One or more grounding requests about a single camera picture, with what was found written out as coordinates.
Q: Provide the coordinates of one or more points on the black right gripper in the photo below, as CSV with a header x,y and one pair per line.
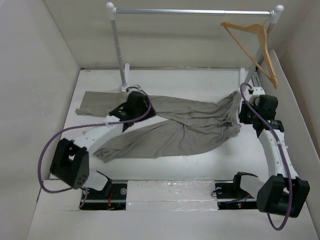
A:
x,y
242,114

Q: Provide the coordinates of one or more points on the grey trousers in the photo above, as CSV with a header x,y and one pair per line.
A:
x,y
189,128

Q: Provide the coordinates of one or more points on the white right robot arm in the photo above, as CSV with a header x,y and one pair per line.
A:
x,y
284,190

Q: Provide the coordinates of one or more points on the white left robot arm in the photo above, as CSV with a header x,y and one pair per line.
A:
x,y
71,160

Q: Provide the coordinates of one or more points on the white metal clothes rack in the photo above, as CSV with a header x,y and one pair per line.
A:
x,y
124,69

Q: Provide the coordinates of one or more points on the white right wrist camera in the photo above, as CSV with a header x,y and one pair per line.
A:
x,y
252,93

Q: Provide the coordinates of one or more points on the aluminium side rail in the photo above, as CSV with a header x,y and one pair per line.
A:
x,y
256,81

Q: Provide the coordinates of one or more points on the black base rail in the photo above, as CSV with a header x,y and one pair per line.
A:
x,y
114,199

